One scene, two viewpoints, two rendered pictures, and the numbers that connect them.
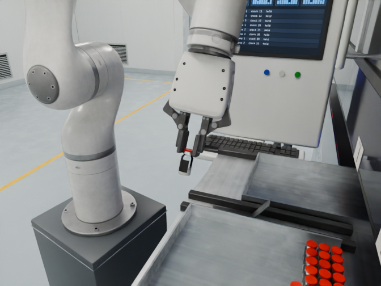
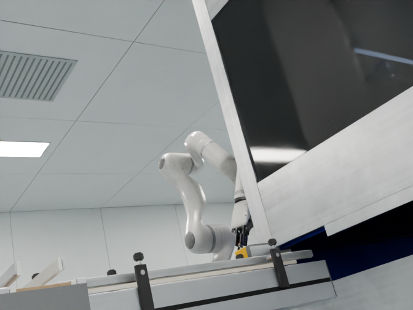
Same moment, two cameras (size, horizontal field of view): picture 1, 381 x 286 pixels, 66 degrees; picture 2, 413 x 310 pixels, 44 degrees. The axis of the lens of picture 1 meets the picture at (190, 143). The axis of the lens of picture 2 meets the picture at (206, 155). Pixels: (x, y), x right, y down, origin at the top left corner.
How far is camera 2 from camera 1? 1.60 m
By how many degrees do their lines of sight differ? 54
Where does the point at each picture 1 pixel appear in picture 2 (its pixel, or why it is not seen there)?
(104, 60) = (219, 228)
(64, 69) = (196, 230)
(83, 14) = not seen: hidden behind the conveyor
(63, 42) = (196, 221)
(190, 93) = (236, 218)
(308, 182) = not seen: hidden behind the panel
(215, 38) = (239, 194)
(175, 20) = not seen: outside the picture
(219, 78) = (244, 208)
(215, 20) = (238, 187)
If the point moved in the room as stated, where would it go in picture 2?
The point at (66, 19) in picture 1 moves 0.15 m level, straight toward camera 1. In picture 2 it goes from (198, 212) to (188, 205)
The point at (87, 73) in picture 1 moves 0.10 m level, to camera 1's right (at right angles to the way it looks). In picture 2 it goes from (208, 232) to (227, 224)
